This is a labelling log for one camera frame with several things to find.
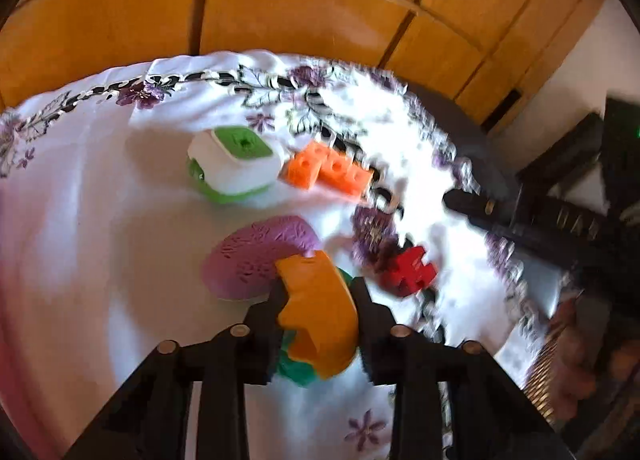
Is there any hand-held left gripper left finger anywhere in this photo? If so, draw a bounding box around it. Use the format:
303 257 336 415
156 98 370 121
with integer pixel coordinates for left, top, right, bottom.
65 280 288 460

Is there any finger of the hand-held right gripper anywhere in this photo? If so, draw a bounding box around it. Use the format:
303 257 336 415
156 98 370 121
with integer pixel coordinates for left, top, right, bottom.
442 188 521 238

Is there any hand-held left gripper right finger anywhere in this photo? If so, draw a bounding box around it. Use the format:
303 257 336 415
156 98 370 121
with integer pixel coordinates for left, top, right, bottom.
350 277 576 460

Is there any orange and green plastic toy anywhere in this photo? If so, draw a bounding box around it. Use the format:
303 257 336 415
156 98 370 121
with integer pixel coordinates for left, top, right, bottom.
275 250 361 388

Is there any red building block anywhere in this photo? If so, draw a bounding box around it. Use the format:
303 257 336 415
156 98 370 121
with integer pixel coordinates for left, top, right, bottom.
377 246 440 298

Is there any pink perforated plastic shell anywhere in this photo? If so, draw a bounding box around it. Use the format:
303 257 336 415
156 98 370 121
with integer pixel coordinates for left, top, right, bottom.
201 216 323 301

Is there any orange building block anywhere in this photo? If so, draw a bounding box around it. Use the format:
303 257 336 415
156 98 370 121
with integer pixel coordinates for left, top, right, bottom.
282 140 375 198

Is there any green white plug-in device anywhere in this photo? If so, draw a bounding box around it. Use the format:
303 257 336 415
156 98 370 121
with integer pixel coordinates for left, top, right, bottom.
187 126 281 205

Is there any person's right hand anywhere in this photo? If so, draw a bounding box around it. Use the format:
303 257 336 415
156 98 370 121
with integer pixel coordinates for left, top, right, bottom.
547 297 640 423

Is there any woven rattan chair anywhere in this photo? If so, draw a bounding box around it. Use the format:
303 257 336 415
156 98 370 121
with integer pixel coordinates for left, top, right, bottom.
522 330 566 426

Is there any white floral embroidered tablecloth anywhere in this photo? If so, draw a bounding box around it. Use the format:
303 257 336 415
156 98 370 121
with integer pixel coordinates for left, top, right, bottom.
0 50 571 460

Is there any wooden wardrobe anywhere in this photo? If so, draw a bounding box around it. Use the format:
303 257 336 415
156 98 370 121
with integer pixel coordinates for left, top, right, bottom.
0 0 611 125

